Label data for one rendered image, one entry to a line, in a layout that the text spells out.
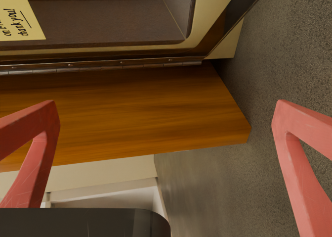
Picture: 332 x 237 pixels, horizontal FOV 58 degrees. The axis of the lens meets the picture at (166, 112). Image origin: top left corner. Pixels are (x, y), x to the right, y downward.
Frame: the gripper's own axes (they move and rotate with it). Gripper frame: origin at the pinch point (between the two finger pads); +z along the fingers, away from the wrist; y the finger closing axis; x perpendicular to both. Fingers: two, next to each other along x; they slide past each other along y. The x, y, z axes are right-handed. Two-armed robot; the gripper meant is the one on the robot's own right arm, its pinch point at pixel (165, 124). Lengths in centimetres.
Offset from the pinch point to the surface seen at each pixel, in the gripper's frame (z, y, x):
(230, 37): 28.4, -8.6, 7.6
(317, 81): 13.6, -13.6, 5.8
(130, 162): 75, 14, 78
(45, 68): 21.6, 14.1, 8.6
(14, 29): 14.8, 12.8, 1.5
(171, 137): 18.2, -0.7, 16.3
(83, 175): 71, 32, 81
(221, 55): 28.5, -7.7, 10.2
